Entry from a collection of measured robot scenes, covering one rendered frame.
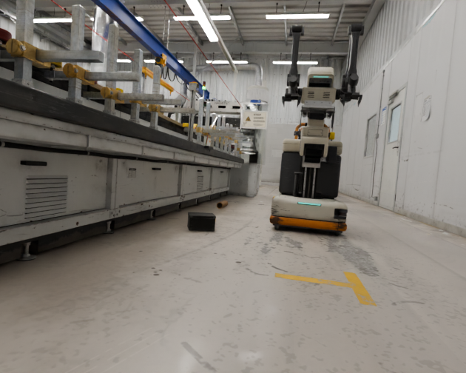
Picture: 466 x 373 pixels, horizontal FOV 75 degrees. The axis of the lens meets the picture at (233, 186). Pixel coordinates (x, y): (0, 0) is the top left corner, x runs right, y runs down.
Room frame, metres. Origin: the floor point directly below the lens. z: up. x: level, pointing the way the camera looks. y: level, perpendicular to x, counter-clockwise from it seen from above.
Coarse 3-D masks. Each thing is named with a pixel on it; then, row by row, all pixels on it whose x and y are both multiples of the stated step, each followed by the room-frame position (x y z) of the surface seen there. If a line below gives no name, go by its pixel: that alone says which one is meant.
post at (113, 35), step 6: (114, 24) 1.51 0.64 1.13; (114, 30) 1.51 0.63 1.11; (108, 36) 1.52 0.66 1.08; (114, 36) 1.51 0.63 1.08; (108, 42) 1.52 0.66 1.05; (114, 42) 1.51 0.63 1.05; (108, 48) 1.52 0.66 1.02; (114, 48) 1.51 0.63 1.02; (108, 54) 1.52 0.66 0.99; (114, 54) 1.52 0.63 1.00; (108, 60) 1.52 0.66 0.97; (114, 60) 1.52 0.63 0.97; (108, 66) 1.52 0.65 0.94; (114, 66) 1.52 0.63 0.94; (108, 84) 1.52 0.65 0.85; (114, 84) 1.53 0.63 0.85; (108, 102) 1.51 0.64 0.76; (114, 102) 1.54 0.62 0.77; (108, 108) 1.51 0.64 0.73; (114, 108) 1.54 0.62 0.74
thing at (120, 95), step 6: (84, 96) 1.58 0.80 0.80; (90, 96) 1.58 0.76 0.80; (96, 96) 1.57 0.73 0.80; (102, 96) 1.57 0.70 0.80; (120, 96) 1.55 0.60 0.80; (126, 96) 1.54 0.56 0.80; (132, 96) 1.54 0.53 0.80; (138, 96) 1.53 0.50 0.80; (144, 96) 1.53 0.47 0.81; (150, 96) 1.52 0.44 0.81; (156, 96) 1.51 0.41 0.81; (162, 96) 1.51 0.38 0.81
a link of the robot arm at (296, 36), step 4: (292, 32) 2.39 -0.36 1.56; (292, 36) 2.40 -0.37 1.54; (296, 36) 2.37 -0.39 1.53; (296, 40) 2.37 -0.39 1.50; (296, 44) 2.37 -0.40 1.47; (292, 48) 2.38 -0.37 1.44; (296, 48) 2.37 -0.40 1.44; (292, 52) 2.38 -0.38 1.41; (296, 52) 2.37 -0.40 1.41; (292, 56) 2.38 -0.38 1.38; (296, 56) 2.38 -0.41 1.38; (292, 60) 2.38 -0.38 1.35; (296, 60) 2.38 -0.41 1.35; (292, 64) 2.38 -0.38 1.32; (296, 64) 2.38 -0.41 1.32; (292, 68) 2.38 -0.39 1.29; (296, 68) 2.38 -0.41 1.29; (292, 72) 2.38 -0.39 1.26; (296, 72) 2.38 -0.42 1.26; (296, 76) 2.38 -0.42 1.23; (288, 80) 2.39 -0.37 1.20
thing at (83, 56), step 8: (0, 56) 1.09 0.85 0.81; (8, 56) 1.08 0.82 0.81; (40, 56) 1.06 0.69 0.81; (48, 56) 1.05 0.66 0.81; (56, 56) 1.05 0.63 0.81; (64, 56) 1.04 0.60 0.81; (72, 56) 1.04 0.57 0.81; (80, 56) 1.03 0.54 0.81; (88, 56) 1.02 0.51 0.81; (96, 56) 1.02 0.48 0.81
